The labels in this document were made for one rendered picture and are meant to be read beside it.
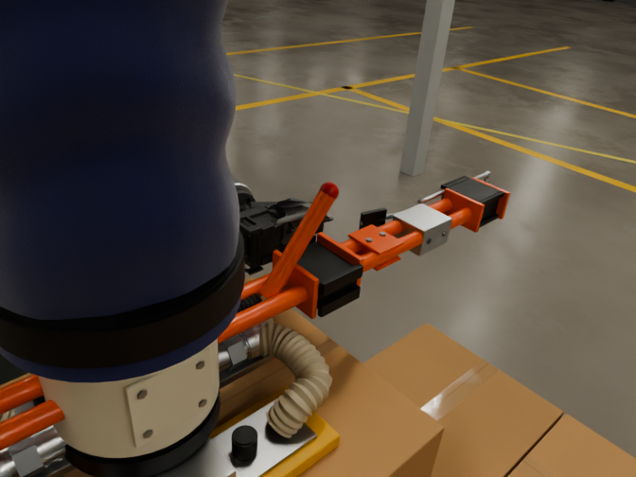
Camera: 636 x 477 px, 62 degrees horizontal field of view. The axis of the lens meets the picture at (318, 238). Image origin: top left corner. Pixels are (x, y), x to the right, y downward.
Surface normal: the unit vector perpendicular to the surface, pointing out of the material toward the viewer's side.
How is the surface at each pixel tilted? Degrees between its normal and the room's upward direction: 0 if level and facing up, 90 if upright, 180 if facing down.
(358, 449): 0
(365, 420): 0
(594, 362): 0
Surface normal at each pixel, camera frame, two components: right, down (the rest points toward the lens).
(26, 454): 0.61, -0.06
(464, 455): 0.07, -0.86
